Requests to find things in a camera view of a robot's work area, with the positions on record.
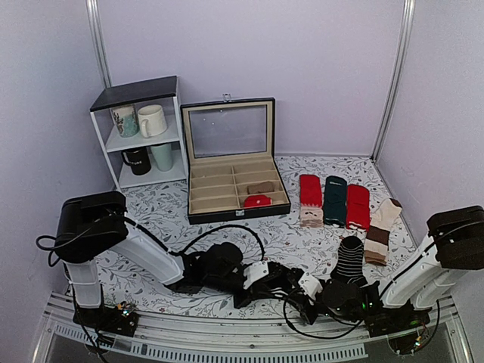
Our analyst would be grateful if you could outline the black sock white stripes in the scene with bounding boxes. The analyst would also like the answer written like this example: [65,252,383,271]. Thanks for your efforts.
[260,262,298,299]

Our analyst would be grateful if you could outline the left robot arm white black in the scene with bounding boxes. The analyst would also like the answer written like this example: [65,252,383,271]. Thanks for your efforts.
[54,191,282,328]

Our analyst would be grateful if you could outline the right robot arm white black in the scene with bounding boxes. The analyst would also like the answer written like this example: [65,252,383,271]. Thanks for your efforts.
[284,206,483,336]

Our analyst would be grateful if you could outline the black striped sock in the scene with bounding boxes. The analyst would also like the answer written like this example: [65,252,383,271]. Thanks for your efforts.
[330,236,368,287]

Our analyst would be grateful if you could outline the rolled red sock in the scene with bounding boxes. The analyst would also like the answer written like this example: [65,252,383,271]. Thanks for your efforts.
[244,194,272,209]

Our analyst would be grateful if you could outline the rolled brown sock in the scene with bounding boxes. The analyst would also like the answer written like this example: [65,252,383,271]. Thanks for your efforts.
[247,181,275,194]

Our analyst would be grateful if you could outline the black compartment box open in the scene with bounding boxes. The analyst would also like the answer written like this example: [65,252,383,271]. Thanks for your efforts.
[180,98,291,225]

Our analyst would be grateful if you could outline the red santa sock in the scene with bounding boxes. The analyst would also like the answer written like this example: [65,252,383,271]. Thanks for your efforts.
[299,174,324,228]

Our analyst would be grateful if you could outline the dark green sock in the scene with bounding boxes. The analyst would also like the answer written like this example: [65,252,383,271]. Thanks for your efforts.
[323,175,347,228]

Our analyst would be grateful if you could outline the red white sock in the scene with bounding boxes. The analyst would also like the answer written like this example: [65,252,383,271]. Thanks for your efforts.
[346,184,371,231]

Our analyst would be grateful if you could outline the cream brown sock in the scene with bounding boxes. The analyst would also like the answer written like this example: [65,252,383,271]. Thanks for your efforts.
[364,198,402,265]

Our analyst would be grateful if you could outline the mint green mug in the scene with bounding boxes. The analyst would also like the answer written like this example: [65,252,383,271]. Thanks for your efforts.
[150,143,173,172]

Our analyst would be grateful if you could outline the black mug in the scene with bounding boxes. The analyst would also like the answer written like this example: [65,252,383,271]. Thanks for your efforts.
[121,147,151,176]

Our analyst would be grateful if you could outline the cream white mug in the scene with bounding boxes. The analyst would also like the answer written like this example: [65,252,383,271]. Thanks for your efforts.
[138,104,168,138]

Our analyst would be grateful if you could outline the white shelf black top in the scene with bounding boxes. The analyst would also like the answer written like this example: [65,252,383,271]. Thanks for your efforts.
[90,76,188,191]

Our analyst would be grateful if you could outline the floral teal mug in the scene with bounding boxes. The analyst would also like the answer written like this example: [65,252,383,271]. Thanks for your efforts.
[110,104,139,138]

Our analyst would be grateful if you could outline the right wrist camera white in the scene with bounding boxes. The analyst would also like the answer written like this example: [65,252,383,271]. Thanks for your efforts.
[298,272,323,302]

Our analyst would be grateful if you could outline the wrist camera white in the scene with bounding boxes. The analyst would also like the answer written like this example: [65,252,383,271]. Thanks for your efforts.
[298,272,323,302]
[243,261,269,290]

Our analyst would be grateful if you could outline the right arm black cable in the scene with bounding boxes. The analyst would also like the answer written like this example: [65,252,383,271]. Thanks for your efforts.
[282,294,366,340]

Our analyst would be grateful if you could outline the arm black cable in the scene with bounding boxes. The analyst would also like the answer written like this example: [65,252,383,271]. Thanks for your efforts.
[282,294,366,340]
[36,222,268,268]

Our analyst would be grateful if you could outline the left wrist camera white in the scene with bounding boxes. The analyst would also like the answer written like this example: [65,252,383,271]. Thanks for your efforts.
[243,261,269,290]

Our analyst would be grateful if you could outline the aluminium front rail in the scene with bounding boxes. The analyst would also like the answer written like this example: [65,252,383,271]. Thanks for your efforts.
[30,293,478,362]

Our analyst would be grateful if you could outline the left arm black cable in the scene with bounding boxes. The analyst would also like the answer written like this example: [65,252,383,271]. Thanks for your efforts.
[36,222,268,268]

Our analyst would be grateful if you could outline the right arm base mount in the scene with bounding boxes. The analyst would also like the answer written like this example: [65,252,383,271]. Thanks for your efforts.
[364,302,433,356]

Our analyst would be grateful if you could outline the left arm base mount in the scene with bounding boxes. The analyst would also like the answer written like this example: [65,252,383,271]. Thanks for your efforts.
[73,301,139,337]

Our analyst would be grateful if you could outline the left corner metal post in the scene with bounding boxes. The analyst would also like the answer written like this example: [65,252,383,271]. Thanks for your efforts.
[85,0,112,88]

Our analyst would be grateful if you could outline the corner metal post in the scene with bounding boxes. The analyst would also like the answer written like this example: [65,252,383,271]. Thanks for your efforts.
[371,0,416,164]
[85,0,112,88]

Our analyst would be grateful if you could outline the right corner metal post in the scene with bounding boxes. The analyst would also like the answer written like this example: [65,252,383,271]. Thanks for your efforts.
[371,0,416,164]

